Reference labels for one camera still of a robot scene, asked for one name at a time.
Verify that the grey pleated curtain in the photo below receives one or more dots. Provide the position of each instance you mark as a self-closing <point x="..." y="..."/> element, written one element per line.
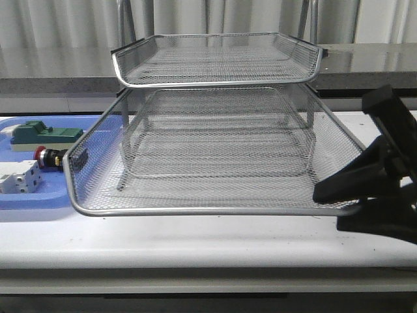
<point x="76" y="24"/>

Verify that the red emergency stop button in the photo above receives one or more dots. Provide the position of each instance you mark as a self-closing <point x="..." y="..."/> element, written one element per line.
<point x="49" y="158"/>

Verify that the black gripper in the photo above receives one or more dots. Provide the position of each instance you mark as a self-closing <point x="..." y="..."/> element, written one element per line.
<point x="366" y="175"/>

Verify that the grey stone counter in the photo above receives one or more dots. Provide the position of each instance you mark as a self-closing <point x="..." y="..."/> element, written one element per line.
<point x="347" y="69"/>

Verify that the mesh tray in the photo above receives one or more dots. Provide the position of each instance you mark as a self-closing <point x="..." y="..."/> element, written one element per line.
<point x="216" y="59"/>
<point x="94" y="165"/>
<point x="255" y="132"/>

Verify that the blue plastic tray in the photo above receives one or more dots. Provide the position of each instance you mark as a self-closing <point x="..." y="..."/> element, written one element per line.
<point x="52" y="192"/>

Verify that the grey metal rack frame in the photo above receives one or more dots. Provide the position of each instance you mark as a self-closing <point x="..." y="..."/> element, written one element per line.
<point x="309" y="39"/>

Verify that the white circuit breaker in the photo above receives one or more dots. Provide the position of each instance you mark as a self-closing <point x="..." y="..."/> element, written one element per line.
<point x="20" y="177"/>

